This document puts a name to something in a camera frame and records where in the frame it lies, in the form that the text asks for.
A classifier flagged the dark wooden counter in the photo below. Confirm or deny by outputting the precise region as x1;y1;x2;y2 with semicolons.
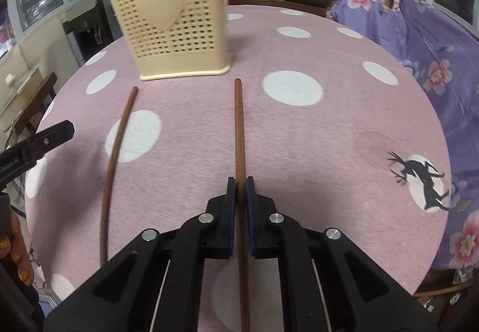
228;0;329;18

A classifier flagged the cream perforated utensil holder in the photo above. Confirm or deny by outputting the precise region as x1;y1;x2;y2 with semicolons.
104;0;234;82

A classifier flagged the purple floral cloth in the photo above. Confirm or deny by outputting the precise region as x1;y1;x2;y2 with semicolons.
325;0;479;280

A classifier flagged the brown wooden chopstick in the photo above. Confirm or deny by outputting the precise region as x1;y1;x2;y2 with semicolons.
99;87;139;267
234;78;251;332

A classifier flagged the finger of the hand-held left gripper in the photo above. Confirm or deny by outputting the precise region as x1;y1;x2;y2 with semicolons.
15;120;75;168

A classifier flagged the small dark wooden stool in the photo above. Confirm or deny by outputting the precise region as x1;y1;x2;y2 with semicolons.
11;72;58;134

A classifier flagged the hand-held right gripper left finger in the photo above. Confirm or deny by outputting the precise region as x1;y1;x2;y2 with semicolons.
44;176;238;332

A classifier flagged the person's left hand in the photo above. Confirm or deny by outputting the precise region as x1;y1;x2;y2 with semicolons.
0;213;35;288

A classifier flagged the grey water dispenser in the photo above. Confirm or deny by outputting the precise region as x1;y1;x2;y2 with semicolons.
63;0;124;67

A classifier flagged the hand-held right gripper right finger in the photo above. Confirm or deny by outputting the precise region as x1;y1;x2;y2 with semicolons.
245;175;438;332

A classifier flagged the glass pot lid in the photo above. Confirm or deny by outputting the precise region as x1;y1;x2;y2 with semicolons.
0;66;41;102

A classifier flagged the pink polka dot tablecloth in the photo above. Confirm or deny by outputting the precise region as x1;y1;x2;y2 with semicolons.
24;4;453;332

